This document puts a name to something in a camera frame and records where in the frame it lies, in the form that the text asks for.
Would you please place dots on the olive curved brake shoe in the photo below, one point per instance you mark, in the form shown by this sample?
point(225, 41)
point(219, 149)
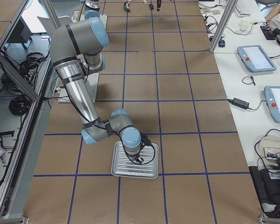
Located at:
point(126, 6)

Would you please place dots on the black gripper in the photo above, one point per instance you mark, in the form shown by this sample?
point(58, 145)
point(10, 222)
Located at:
point(134, 157)

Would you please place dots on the teach pendant blue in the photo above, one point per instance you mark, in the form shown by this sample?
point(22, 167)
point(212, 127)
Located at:
point(255, 58)
point(272, 96)

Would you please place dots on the black equipment box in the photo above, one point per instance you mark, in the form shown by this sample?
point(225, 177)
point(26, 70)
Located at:
point(267, 186)

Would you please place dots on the teach pendant upper blue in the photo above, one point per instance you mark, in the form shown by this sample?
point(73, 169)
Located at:
point(255, 58)

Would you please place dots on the black power adapter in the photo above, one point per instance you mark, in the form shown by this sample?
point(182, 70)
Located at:
point(239, 103)

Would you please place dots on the white keyboard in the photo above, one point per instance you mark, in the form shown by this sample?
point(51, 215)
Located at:
point(241, 10)

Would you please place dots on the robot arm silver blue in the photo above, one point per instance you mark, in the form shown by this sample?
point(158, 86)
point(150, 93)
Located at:
point(87, 38)
point(91, 5)

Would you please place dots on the aluminium frame post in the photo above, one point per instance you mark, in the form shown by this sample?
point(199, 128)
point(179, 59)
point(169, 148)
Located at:
point(230, 6)

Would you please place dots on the silver ribbed metal tray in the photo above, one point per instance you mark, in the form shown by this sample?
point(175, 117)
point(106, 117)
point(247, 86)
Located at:
point(122, 166)

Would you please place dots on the teach pendant lower blue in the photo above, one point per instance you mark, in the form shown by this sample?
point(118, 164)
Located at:
point(272, 96)

